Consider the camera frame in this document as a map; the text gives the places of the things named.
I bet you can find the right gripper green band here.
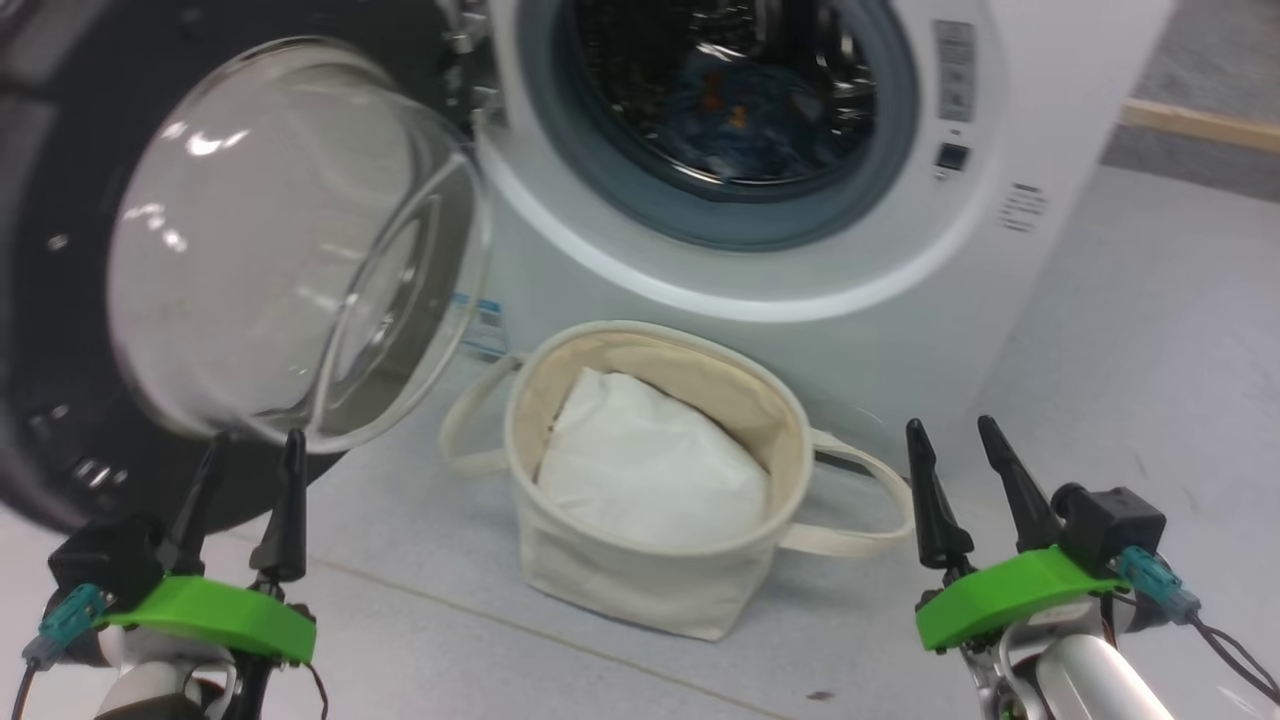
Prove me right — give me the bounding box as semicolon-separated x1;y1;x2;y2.
905;415;1130;654

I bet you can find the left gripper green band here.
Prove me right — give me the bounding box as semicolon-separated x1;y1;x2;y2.
99;429;318;667

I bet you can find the black glass washing machine door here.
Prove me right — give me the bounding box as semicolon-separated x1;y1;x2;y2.
0;0;496;533

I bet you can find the blue bear print garment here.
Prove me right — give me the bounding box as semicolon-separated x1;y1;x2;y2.
640;50;873;183

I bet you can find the white front-load washing machine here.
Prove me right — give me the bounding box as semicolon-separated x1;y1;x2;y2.
470;0;1176;481

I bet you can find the white cloth basket filler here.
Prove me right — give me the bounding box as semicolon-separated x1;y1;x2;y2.
537;367;771;553

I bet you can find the cream canvas laundry basket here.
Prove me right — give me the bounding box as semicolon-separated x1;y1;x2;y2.
438;320;916;643

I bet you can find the blue energy label sticker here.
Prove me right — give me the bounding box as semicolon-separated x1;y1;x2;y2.
455;295;511;359

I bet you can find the wooden skirting strip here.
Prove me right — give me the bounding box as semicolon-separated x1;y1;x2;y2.
1120;97;1280;155

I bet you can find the right camera cable teal plug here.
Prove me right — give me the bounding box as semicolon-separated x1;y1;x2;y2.
1117;545;1280;703

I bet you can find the camera cable teal plug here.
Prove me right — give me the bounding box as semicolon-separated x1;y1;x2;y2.
10;584;108;720
1117;545;1280;703

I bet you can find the left camera cable teal plug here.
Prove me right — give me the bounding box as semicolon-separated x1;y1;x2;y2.
10;584;108;720

